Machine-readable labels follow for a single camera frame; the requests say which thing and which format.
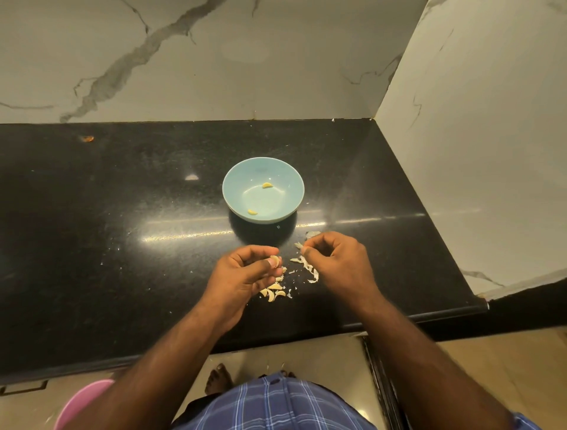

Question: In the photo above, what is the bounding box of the person's left hand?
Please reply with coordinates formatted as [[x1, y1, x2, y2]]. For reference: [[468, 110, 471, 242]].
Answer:
[[199, 245, 286, 334]]

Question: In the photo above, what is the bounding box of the pink plastic bucket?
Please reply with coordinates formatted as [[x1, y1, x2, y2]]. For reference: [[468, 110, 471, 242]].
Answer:
[[53, 378, 115, 430]]

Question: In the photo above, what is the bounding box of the person's right forearm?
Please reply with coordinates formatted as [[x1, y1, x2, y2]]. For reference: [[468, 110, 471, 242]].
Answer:
[[356, 294, 517, 430]]

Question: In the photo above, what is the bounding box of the pile of garlic skins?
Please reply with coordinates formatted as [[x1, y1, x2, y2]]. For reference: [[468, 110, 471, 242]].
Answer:
[[259, 276, 295, 303]]

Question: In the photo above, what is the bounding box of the black cabinet trim strip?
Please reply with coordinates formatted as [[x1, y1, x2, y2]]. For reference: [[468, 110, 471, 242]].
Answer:
[[361, 335, 409, 430]]

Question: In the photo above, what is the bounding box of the person's right hand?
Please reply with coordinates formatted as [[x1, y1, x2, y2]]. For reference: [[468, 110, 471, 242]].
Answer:
[[301, 231, 384, 311]]

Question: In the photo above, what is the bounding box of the person's left forearm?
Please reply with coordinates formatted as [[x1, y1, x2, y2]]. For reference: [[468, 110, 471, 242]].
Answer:
[[64, 312, 233, 430]]

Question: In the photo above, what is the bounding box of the light blue bowl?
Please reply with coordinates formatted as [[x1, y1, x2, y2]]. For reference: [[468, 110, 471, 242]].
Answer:
[[222, 157, 306, 224]]

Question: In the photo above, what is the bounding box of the person's left foot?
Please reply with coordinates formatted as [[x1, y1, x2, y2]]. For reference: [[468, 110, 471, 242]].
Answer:
[[204, 364, 233, 396]]

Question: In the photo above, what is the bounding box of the blue plaid shirt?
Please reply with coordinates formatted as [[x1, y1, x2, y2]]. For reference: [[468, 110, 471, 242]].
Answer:
[[172, 372, 542, 430]]

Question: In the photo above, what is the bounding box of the black drawer handle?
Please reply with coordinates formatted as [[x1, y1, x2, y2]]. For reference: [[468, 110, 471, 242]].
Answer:
[[0, 381, 47, 395]]

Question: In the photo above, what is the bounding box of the garlic peel scrap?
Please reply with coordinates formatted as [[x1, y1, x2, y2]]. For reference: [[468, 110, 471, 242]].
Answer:
[[289, 232, 324, 285]]

